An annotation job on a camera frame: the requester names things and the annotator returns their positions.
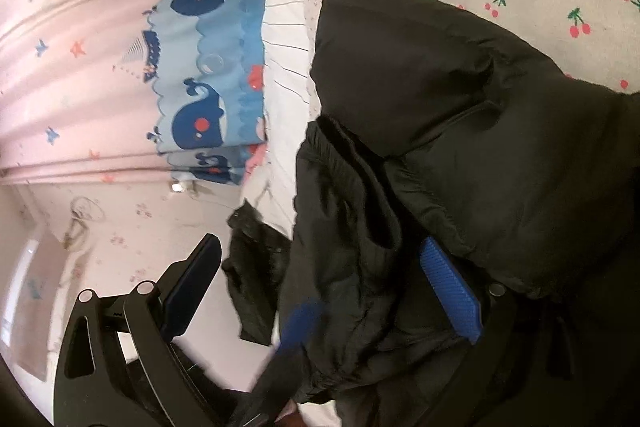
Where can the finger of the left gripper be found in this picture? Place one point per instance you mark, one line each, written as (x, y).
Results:
(283, 373)

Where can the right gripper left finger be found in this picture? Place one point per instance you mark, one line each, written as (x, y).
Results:
(92, 384)

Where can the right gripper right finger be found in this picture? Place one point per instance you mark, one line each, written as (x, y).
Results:
(466, 300)

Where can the black puffer jacket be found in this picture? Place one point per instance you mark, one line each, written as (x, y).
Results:
(437, 123)

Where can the black garment by headboard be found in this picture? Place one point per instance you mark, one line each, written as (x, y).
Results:
(257, 260)

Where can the whale print curtain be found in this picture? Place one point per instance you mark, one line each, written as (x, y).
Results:
(130, 90)

